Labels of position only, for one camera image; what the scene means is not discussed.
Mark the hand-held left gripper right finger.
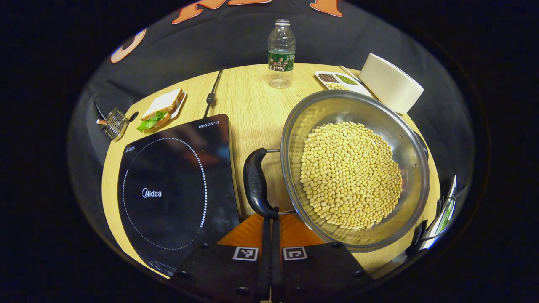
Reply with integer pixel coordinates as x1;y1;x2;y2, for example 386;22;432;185
272;210;373;303

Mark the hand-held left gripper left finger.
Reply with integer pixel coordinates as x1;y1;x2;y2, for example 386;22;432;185
171;213;272;303

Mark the black induction cooktop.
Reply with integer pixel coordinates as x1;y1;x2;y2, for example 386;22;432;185
117;114;241;276

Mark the steel pot with black handle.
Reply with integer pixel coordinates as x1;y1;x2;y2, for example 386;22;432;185
243;90;431;252

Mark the pile of soybeans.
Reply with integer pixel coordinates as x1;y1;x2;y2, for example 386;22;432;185
300;121;403;231

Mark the white toaster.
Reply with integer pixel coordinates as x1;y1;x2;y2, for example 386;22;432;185
358;53;424;115

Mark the white divided dish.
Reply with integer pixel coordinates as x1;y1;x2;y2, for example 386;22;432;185
315;70;373;97

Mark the sandwich with lettuce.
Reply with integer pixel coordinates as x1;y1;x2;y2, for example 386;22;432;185
136;88;185;133

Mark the clear plastic water bottle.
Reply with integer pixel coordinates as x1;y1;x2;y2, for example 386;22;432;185
267;19;296;89

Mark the black power cable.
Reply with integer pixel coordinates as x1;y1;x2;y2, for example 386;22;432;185
203;69;224;119

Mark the small metal wire basket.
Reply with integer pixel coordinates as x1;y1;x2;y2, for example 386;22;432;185
96;107;139;140

